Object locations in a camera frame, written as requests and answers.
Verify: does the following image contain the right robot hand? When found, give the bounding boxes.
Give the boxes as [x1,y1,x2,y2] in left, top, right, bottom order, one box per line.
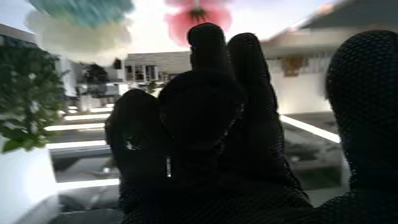
[103,22,398,224]

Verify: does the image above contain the green plant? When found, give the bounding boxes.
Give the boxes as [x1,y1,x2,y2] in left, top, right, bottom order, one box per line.
[0,35,67,155]

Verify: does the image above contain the white flower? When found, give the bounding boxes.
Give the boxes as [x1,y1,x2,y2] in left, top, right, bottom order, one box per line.
[23,10,135,66]

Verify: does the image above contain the pink flower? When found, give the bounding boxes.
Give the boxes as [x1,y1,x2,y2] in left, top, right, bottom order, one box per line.
[163,0,234,48]

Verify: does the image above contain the teal flower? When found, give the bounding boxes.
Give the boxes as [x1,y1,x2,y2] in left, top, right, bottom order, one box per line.
[26,0,136,29]

